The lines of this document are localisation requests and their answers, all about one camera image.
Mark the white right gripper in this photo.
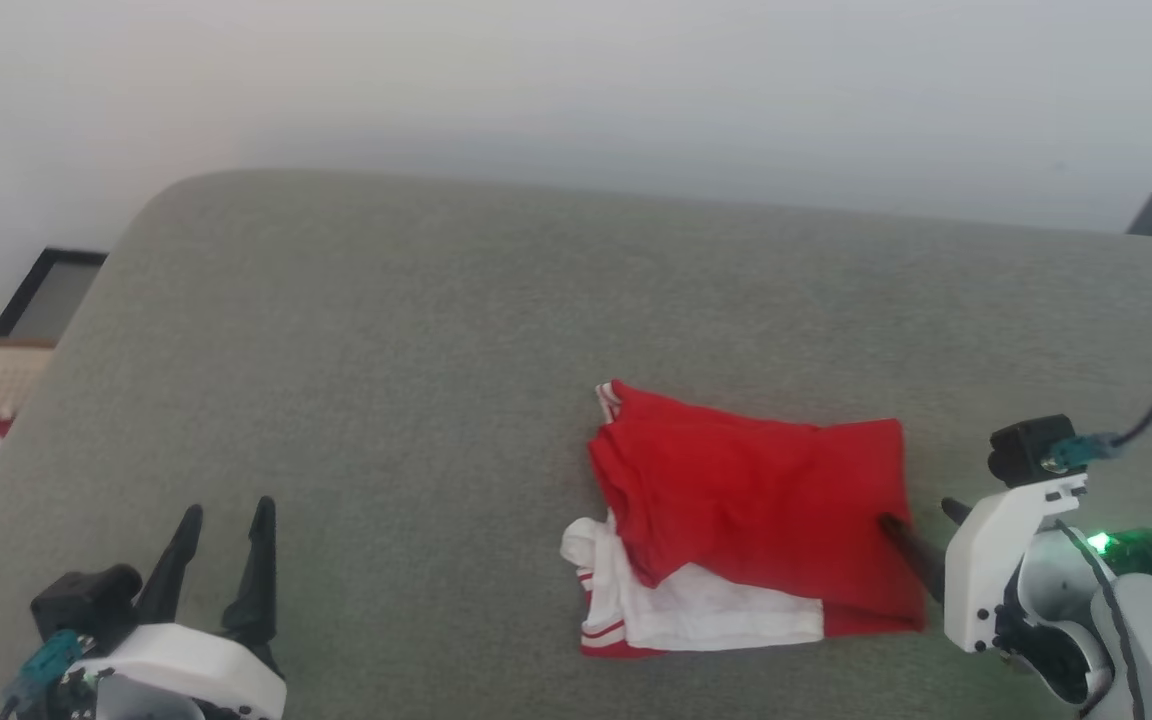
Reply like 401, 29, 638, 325
878, 474, 1089, 654

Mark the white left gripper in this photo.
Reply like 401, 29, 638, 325
64, 496, 288, 720

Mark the red and white t-shirt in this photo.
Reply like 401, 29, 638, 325
561, 379, 928, 659

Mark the grey fabric sofa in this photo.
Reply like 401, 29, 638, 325
0, 168, 1152, 720

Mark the black framed panel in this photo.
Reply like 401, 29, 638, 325
0, 247, 109, 342

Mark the teal right camera cable connector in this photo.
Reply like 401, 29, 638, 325
1041, 433, 1124, 473

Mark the teal camera cable connector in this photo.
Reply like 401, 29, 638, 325
1041, 433, 1124, 473
4, 630, 84, 706

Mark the teal left camera cable connector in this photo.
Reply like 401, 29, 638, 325
4, 630, 84, 706

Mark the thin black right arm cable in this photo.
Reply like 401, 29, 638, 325
1054, 520, 1133, 691

